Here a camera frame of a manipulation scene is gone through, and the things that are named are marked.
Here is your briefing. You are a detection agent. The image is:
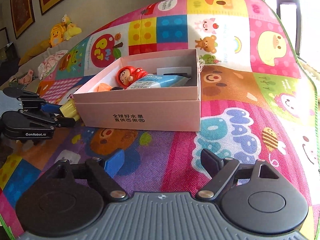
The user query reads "pink plush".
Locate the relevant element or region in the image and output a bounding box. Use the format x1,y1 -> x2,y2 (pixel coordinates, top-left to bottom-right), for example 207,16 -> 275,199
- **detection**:
15,70 -> 34,85

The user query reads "pale yellow ribbed toy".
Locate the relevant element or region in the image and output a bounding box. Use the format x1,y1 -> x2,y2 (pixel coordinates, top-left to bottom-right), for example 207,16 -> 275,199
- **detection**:
59,99 -> 81,121

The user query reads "long yellow cushion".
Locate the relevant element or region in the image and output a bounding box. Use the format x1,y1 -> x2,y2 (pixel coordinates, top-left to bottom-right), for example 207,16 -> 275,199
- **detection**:
19,38 -> 52,65

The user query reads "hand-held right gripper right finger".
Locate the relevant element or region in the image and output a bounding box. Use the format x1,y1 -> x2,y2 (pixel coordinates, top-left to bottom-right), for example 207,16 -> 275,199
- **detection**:
195,149 -> 281,201

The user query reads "yellow tiger plush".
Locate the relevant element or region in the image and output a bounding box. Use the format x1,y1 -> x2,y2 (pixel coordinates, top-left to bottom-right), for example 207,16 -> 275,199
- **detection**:
49,23 -> 68,48

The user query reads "blue white tissue packet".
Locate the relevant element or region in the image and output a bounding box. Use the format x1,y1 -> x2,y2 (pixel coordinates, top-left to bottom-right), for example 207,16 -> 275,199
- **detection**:
127,74 -> 189,90

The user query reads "red hooded doll figure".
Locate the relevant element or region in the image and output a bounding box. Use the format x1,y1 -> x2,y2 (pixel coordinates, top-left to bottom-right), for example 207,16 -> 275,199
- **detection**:
117,66 -> 148,90

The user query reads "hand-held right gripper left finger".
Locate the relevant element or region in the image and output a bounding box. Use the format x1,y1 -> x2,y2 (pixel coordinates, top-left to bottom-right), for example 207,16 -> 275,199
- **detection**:
51,149 -> 130,202

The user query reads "colourful cartoon play mat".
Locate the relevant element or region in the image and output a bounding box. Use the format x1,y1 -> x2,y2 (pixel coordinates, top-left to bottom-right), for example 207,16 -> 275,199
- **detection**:
0,0 -> 320,240

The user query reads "white power adapter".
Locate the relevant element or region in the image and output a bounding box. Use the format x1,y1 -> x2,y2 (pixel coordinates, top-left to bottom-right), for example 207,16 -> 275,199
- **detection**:
156,66 -> 192,77

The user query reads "orange plastic toy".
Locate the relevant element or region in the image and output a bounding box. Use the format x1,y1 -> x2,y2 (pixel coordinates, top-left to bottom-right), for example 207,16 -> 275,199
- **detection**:
97,82 -> 117,93

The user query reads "pink cardboard box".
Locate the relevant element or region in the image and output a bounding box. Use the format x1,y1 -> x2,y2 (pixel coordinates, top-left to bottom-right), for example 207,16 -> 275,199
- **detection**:
72,49 -> 202,132

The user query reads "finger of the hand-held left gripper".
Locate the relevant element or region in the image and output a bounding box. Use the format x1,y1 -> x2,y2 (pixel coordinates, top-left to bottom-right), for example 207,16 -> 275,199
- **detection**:
24,112 -> 76,128
21,91 -> 63,116

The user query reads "beige sofa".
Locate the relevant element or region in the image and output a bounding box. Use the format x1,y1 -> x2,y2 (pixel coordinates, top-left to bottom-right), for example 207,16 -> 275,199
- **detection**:
0,39 -> 85,98

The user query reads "yellow green plush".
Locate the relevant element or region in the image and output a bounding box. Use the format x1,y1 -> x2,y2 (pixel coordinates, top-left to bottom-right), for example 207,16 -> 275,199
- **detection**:
61,14 -> 82,40

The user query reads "white pink crumpled cloth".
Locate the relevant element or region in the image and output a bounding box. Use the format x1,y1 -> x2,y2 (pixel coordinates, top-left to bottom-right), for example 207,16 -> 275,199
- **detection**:
37,50 -> 68,80

